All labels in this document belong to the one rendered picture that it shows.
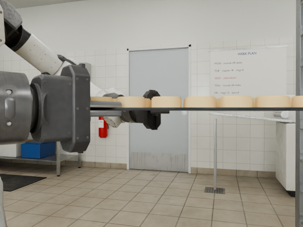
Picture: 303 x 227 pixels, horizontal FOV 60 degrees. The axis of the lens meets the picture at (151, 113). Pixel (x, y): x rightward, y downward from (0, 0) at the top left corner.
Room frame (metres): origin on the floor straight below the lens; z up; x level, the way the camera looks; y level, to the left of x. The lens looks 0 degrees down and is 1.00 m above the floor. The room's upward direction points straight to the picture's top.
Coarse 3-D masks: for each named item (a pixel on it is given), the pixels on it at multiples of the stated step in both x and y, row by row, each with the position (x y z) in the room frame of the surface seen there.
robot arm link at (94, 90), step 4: (64, 64) 0.99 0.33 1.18; (68, 64) 0.99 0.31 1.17; (60, 68) 0.99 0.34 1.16; (56, 72) 0.99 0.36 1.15; (60, 72) 0.98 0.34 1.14; (92, 84) 1.01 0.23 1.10; (92, 88) 0.99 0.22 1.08; (96, 88) 0.99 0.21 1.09; (100, 88) 1.01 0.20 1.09; (92, 92) 0.98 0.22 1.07; (96, 92) 0.98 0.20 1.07
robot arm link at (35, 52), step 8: (32, 40) 0.91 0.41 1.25; (24, 48) 0.90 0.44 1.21; (32, 48) 0.92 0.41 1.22; (40, 48) 0.93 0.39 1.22; (48, 48) 0.97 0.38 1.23; (24, 56) 0.92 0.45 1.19; (32, 56) 0.93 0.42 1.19; (40, 56) 0.94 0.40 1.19; (48, 56) 0.96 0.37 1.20; (56, 56) 0.99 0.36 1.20; (32, 64) 0.95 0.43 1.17; (40, 64) 0.95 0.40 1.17; (48, 64) 0.96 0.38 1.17; (56, 64) 0.98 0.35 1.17; (72, 64) 0.99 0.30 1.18; (48, 72) 0.98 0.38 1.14
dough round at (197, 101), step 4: (188, 96) 0.42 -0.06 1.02; (192, 96) 0.42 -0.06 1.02; (196, 96) 0.41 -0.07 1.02; (200, 96) 0.41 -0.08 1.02; (204, 96) 0.41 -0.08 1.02; (208, 96) 0.41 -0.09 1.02; (212, 96) 0.42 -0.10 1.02; (188, 100) 0.42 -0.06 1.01; (192, 100) 0.41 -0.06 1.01; (196, 100) 0.41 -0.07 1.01; (200, 100) 0.41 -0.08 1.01; (204, 100) 0.41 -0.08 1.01; (208, 100) 0.41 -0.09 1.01; (212, 100) 0.41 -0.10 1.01; (188, 104) 0.42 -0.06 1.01; (192, 104) 0.41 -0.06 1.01; (196, 104) 0.41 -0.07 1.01; (200, 104) 0.41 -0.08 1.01; (204, 104) 0.41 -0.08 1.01; (208, 104) 0.41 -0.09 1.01; (212, 104) 0.41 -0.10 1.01
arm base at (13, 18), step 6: (0, 0) 0.85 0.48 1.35; (6, 6) 0.86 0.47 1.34; (12, 6) 0.89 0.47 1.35; (6, 12) 0.84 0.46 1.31; (12, 12) 0.87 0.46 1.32; (6, 18) 0.82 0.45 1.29; (12, 18) 0.85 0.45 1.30; (18, 18) 0.88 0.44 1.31; (6, 24) 0.82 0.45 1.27; (12, 24) 0.83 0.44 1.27; (18, 24) 0.86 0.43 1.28; (6, 30) 0.83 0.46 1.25; (12, 30) 0.83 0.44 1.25; (6, 36) 0.84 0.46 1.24
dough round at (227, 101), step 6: (222, 96) 0.42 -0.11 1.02; (228, 96) 0.41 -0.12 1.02; (234, 96) 0.40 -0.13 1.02; (240, 96) 0.40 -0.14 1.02; (246, 96) 0.40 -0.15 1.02; (222, 102) 0.42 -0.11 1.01; (228, 102) 0.41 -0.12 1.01; (234, 102) 0.40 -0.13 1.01; (240, 102) 0.40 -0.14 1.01; (246, 102) 0.40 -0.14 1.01
